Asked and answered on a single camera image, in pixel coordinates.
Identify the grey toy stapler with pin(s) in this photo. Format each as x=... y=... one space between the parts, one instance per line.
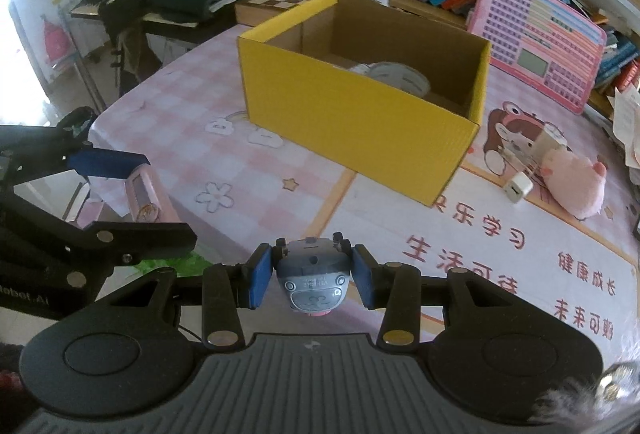
x=314 y=272

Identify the pink plush pig toy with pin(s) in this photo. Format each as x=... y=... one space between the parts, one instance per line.
x=576 y=183

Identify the pink comb case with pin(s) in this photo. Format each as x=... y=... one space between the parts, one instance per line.
x=147 y=199

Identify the stack of papers and books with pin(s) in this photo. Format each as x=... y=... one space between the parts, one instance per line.
x=626 y=124

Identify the white charger plug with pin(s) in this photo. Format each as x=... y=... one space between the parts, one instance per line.
x=518 y=187

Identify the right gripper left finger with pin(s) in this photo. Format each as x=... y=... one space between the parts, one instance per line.
x=227 y=289

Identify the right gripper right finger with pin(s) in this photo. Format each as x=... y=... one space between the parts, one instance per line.
x=394 y=288

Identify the small beige cube box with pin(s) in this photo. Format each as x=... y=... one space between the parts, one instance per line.
x=550 y=138

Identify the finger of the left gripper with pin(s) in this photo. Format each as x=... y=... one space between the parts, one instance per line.
x=105 y=163
x=99 y=247

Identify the pink checkered table mat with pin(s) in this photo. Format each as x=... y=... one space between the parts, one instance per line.
x=238 y=185

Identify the clear tape roll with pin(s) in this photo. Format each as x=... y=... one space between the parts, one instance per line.
x=397 y=75

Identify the yellow cardboard box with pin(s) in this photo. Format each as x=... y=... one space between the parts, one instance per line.
x=297 y=84

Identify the pink learning tablet toy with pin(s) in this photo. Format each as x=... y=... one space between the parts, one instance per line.
x=545 y=44

